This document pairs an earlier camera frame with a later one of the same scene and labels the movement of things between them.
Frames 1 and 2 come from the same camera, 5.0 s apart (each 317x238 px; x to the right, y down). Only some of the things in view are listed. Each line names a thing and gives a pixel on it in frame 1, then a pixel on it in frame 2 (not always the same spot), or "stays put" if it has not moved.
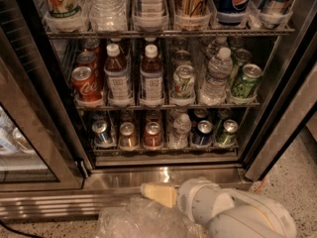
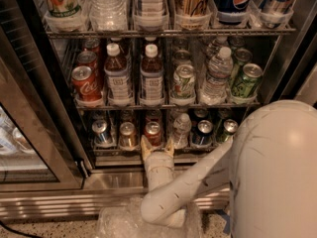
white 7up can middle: [183, 83] stays put
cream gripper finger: [160, 192] to [146, 147]
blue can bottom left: [102, 136] stays put
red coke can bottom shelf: [153, 134] stays put
